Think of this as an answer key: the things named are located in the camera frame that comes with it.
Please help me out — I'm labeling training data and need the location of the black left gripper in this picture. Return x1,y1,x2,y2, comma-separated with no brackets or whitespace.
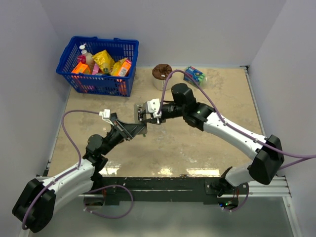
101,118,146,156

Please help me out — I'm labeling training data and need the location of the beige white remote control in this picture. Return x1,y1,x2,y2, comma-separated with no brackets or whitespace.
134,103,148,135

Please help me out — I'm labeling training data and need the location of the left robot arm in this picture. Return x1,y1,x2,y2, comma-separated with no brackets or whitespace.
12,110,147,233

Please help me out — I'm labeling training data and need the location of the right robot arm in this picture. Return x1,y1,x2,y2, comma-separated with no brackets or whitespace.
135,83,284,196

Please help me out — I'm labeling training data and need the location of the white roll with brown top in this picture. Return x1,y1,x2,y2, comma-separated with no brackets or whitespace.
152,64,172,91

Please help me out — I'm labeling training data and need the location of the orange carton right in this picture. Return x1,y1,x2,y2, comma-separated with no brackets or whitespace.
111,58,132,77

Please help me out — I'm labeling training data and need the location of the orange carton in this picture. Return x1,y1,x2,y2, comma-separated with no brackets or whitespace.
72,62,91,75
111,58,132,77

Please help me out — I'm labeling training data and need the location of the pink carton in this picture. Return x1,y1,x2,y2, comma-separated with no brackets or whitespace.
91,64,99,75

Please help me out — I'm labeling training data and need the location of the green sponge pack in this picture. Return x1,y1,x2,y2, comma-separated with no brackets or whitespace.
183,66,207,88

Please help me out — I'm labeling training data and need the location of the yellow snack bag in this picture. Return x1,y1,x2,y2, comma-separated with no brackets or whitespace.
92,50,115,74

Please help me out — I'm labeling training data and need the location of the orange carton left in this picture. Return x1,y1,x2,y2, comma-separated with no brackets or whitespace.
72,62,91,75

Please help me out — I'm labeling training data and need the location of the soap pump bottle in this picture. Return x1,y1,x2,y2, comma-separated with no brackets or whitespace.
79,43,95,73

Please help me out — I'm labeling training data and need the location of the blue plastic basket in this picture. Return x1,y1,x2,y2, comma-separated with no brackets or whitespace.
56,36,139,97

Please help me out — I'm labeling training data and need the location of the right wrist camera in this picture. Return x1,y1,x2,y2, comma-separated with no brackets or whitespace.
144,98,161,118

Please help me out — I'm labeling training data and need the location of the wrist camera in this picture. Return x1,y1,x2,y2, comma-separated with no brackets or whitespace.
144,98,161,118
99,109,115,126

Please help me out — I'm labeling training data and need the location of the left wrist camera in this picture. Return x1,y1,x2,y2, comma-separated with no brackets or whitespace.
99,109,115,126

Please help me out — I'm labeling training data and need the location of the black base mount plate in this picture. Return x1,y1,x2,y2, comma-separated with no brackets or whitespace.
88,177,238,205

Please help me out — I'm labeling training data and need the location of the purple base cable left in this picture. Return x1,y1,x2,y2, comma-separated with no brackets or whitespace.
83,184,135,220

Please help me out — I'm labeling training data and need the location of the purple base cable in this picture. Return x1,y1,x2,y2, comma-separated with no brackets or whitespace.
83,184,135,220
221,185,250,213

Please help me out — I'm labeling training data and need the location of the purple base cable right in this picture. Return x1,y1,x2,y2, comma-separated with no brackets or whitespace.
221,185,250,213

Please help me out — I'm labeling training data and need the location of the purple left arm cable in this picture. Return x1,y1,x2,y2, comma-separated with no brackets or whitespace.
21,110,101,230

